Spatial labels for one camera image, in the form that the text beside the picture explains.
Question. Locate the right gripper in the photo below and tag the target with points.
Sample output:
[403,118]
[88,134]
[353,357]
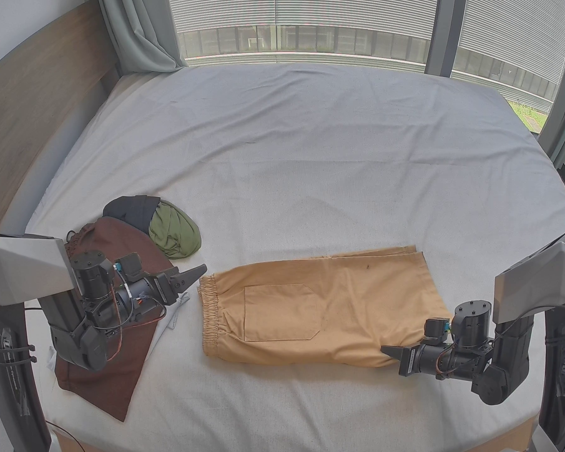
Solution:
[428,358]

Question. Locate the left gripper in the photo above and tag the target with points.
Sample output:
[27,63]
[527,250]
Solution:
[150,291]

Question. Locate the tan shorts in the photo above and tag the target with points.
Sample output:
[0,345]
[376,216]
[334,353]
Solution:
[334,313]

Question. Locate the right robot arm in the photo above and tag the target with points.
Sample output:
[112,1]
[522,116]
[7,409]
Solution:
[532,280]

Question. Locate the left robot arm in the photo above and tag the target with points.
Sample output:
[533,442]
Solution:
[23,271]

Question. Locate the white garment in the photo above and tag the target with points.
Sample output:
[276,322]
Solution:
[169,320]

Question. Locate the green garment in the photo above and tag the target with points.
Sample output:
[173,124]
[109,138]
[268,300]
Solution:
[176,233]

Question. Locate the black garment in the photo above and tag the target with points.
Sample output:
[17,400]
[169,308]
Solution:
[127,212]

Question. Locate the brown shorts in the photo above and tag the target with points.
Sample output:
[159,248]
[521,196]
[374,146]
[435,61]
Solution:
[117,375]

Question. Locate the bed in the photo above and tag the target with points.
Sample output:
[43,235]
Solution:
[310,134]

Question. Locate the window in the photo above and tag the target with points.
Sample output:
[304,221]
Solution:
[334,12]

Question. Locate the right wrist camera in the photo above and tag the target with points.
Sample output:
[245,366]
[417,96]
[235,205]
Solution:
[437,330]

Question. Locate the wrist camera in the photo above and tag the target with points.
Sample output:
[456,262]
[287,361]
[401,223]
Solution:
[437,330]
[131,266]

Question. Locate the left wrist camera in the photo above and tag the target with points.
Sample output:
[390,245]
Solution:
[131,266]

